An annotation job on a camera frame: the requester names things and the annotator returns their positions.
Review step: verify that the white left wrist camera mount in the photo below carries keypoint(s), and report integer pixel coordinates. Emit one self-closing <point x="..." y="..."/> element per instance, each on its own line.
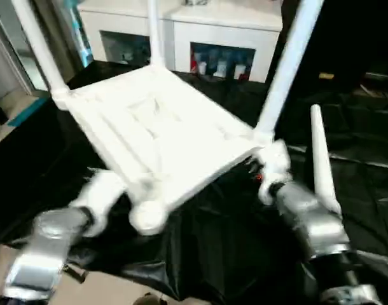
<point x="101" y="193"/>

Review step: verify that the white plastic table leg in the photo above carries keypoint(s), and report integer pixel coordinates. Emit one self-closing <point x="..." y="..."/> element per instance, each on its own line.
<point x="38" y="41"/>
<point x="321" y="159"/>
<point x="156" y="31"/>
<point x="286" y="73"/>

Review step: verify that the teal plastic frame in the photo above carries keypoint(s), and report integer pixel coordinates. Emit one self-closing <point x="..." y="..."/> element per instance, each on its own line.
<point x="28" y="111"/>

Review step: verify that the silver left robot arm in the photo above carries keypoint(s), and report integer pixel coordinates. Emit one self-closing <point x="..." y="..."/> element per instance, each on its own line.
<point x="47" y="235"/>

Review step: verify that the white plastic table top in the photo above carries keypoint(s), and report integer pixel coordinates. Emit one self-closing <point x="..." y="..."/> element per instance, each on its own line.
<point x="165" y="127"/>

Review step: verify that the black stand leg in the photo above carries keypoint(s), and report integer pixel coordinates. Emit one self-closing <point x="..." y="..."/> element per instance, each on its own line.
<point x="76" y="273"/>

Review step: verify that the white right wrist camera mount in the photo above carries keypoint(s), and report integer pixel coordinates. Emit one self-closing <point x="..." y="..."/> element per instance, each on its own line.
<point x="275" y="165"/>

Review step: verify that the white glass-door cabinet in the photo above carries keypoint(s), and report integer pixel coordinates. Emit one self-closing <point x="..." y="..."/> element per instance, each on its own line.
<point x="124" y="22"/>

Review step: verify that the light blue patterned strip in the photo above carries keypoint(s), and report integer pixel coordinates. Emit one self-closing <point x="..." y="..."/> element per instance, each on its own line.
<point x="82" y="38"/>

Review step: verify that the dark crumpled object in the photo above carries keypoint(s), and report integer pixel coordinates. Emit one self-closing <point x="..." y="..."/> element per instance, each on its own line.
<point x="197" y="2"/>

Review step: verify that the dark metal rail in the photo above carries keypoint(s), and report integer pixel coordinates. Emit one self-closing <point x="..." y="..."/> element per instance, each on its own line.
<point x="381" y="75"/>

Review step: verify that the grey-brown curtain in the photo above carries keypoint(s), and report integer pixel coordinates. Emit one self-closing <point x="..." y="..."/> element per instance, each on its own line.
<point x="60" y="41"/>

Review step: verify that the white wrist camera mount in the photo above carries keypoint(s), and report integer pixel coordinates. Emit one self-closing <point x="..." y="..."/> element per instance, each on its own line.
<point x="101" y="193"/>
<point x="275" y="165"/>

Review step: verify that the black plastic mat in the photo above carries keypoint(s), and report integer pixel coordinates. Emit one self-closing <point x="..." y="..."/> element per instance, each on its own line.
<point x="219" y="248"/>

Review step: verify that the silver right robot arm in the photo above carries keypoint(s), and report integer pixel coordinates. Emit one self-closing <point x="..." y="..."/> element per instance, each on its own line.
<point x="315" y="216"/>

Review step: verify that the black box with yellow label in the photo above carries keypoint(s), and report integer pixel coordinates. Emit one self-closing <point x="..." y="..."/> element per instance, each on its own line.
<point x="334" y="38"/>

